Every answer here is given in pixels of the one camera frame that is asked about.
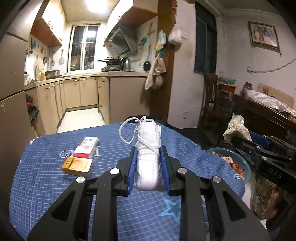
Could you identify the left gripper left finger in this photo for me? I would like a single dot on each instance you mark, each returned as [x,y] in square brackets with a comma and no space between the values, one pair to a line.
[88,205]

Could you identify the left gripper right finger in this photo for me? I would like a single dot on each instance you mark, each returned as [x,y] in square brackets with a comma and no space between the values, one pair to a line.
[209,207]

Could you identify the bag of white grains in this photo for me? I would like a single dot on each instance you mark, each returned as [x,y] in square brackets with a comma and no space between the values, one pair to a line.
[236,127]

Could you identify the yellow orange box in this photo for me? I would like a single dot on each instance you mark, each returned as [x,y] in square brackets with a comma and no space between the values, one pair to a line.
[77,166]

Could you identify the white red medicine box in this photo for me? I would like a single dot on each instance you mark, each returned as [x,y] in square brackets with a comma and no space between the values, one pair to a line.
[86,148]

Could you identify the kitchen base cabinets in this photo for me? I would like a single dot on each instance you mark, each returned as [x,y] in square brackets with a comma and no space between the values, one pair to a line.
[116,95]

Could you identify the kitchen window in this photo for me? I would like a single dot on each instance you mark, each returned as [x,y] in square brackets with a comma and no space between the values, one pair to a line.
[82,47]

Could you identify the right hand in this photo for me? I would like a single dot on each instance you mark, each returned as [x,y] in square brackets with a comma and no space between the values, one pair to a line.
[279,205]

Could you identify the blue plastic basin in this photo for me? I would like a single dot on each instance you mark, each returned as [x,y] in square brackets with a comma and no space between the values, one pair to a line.
[238,164]

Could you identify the dark wooden table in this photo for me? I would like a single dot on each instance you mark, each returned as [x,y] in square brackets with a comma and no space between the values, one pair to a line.
[264,120]

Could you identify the blue checkered tablecloth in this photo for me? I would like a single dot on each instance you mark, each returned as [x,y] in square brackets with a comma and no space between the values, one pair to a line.
[148,213]

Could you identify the wooden chair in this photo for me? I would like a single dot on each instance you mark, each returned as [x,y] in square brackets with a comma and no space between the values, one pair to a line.
[208,99]

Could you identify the grey refrigerator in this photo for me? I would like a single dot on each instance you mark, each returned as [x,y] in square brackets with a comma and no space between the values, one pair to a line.
[16,129]

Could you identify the hanging cloth bags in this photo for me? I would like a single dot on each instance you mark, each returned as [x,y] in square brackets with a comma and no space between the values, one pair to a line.
[154,79]

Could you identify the hanging white plastic bag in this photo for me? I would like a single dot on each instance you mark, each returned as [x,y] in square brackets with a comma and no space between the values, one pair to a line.
[175,36]

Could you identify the steel kettle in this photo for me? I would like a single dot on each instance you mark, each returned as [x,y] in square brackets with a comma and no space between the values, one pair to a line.
[125,64]

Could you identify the black frying pan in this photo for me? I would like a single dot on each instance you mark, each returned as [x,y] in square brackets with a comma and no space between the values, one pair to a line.
[115,61]

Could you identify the range hood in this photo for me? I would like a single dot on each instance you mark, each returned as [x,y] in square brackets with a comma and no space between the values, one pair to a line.
[123,41]

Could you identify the framed wall picture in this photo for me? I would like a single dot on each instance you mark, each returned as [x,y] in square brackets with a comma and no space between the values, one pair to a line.
[263,36]

